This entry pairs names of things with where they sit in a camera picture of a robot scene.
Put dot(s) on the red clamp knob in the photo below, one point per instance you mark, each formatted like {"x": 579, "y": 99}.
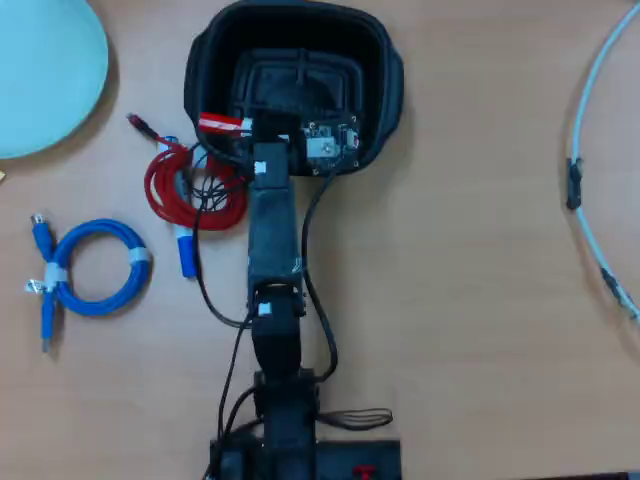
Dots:
{"x": 363, "y": 471}

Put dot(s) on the black plastic bowl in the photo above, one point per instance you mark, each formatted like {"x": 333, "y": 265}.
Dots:
{"x": 320, "y": 60}

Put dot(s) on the black robot base clamp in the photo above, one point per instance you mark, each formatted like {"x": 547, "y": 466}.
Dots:
{"x": 340, "y": 457}

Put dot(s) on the blue pen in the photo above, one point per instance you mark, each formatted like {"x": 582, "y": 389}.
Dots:
{"x": 188, "y": 255}

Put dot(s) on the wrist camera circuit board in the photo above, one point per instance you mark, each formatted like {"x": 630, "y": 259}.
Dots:
{"x": 325, "y": 147}

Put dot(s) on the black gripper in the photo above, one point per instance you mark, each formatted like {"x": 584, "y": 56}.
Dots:
{"x": 272, "y": 131}

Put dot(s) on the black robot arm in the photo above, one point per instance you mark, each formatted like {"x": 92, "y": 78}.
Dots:
{"x": 272, "y": 235}

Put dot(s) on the light blue round plate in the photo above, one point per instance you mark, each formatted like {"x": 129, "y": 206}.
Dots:
{"x": 45, "y": 75}

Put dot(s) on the red and white pen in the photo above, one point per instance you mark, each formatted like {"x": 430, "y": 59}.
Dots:
{"x": 220, "y": 122}

